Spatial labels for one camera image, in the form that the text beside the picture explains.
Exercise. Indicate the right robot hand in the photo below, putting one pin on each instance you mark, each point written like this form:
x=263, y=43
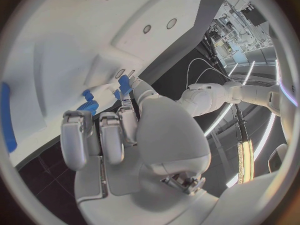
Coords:
x=168, y=135

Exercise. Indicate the blue block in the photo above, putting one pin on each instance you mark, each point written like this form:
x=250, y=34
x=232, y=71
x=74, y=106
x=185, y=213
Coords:
x=124, y=83

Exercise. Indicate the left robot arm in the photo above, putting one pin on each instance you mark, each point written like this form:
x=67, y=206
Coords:
x=206, y=97

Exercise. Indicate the white task board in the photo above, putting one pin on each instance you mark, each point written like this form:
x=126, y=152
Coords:
x=77, y=41

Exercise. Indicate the small blue plug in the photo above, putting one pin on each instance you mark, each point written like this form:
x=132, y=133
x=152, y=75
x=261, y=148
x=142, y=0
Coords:
x=117, y=94

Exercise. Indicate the glowing light bar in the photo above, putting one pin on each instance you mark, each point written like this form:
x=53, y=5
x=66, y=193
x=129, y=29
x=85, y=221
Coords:
x=245, y=161

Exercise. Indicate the blue gear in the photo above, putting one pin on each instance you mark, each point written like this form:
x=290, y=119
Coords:
x=90, y=106

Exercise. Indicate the blue peg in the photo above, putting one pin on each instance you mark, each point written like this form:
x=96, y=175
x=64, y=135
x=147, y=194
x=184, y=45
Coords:
x=88, y=95

